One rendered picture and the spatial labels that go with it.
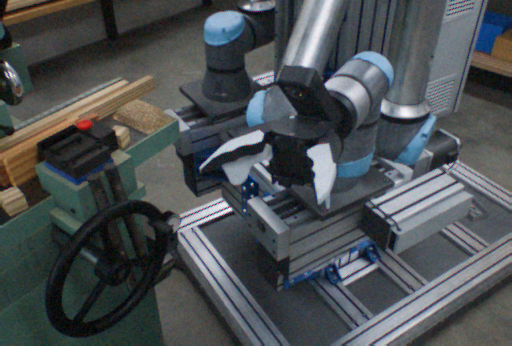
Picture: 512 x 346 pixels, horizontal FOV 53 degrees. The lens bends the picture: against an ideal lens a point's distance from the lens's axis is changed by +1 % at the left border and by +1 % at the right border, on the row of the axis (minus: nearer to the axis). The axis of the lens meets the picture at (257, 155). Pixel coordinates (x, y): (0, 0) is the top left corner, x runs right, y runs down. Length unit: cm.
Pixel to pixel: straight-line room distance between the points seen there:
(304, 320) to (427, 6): 108
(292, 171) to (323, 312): 113
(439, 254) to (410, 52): 113
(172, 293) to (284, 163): 146
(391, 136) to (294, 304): 84
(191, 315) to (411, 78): 129
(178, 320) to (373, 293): 71
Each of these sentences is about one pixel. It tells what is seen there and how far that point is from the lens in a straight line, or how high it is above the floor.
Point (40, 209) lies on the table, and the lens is 112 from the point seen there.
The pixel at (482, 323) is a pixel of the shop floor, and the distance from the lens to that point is 211.
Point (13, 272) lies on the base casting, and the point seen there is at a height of 78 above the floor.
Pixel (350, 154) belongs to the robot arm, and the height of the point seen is 112.
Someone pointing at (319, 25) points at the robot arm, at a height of 126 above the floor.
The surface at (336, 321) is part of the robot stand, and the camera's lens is 170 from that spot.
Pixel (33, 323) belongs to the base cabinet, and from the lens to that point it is 128.
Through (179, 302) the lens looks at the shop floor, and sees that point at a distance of 202.
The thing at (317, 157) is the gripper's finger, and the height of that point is 125.
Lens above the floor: 158
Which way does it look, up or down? 36 degrees down
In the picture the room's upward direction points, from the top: straight up
